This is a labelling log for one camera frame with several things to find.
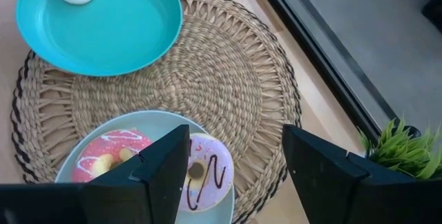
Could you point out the round woven straw placemat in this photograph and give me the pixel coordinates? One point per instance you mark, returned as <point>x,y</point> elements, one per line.
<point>221,89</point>

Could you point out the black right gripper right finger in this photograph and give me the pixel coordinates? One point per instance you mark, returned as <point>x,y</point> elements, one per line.
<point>345,189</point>

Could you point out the large lilac frosted donut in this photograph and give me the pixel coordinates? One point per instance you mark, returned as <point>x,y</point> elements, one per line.
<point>214,168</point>

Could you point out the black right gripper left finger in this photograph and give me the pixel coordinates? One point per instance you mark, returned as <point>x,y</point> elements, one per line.
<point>103,200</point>

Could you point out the light blue round plate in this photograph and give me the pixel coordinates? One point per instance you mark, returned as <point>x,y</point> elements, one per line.
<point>155,122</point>

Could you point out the large pink frosted donut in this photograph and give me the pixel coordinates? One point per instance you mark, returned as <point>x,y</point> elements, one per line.
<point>103,151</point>

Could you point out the green artificial plant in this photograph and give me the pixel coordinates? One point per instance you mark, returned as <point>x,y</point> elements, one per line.
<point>404,155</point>

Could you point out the teal round plate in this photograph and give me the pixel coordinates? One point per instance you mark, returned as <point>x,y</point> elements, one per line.
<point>103,30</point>

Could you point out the black aluminium table frame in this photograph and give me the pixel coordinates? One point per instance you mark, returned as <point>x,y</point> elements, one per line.
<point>309,49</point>

